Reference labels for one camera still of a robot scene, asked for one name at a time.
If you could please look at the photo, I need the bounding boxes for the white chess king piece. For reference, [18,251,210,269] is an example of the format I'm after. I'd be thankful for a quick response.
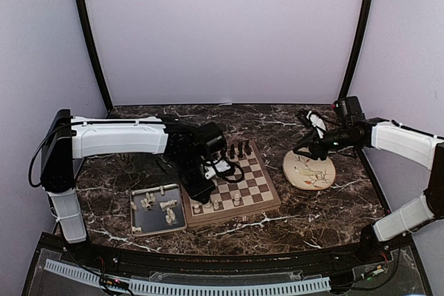
[233,193,241,207]

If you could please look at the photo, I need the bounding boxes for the black right frame post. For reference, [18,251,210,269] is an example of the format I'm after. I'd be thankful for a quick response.
[338,0,373,99]

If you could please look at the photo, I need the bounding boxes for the dark chess pieces row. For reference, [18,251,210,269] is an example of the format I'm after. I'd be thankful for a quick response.
[221,140,254,162]

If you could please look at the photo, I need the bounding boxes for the white chess pieces in tray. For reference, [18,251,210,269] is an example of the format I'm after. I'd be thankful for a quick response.
[131,186,180,234]

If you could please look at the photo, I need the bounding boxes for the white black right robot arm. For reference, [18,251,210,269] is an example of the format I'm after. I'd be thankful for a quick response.
[293,96,443,264]

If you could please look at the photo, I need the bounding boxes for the white perforated cable duct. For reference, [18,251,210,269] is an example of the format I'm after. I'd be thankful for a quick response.
[44,259,332,295]

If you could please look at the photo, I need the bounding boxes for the metal tray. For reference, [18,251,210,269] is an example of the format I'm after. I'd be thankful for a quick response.
[129,182,188,238]

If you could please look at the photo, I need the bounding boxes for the black front rail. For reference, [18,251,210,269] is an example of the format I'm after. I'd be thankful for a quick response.
[34,232,413,276]

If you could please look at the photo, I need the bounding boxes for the black left frame post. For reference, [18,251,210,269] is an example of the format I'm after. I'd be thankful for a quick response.
[75,0,114,112]

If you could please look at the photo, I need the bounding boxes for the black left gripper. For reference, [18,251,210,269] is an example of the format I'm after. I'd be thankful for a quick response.
[173,153,216,204]

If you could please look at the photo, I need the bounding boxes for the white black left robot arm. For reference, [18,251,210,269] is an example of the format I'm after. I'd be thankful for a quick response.
[30,109,230,265]

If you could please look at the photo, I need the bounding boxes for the round bird pattern plate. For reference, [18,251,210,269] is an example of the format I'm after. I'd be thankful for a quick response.
[282,150,336,191]

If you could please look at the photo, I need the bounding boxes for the wooden chess board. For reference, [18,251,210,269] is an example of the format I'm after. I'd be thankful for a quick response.
[182,140,281,227]

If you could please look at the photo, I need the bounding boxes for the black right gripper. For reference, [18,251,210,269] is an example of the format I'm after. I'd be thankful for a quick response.
[293,125,358,161]

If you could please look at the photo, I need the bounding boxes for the black frame post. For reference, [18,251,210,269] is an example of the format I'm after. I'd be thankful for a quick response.
[75,0,114,112]
[338,0,373,99]

